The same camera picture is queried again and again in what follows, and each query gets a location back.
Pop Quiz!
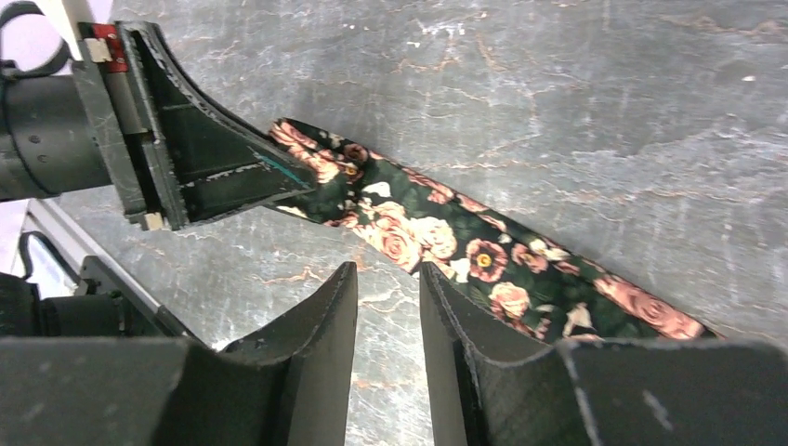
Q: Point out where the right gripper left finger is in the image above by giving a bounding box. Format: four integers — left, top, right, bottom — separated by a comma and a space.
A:
212, 262, 358, 445

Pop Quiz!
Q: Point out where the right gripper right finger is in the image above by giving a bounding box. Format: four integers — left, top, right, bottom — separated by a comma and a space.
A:
419, 263, 567, 445

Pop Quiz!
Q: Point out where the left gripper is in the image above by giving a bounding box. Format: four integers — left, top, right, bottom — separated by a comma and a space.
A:
1, 21, 317, 230

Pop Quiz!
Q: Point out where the black floral tie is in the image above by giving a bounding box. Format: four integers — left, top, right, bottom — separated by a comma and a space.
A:
269, 118, 714, 344

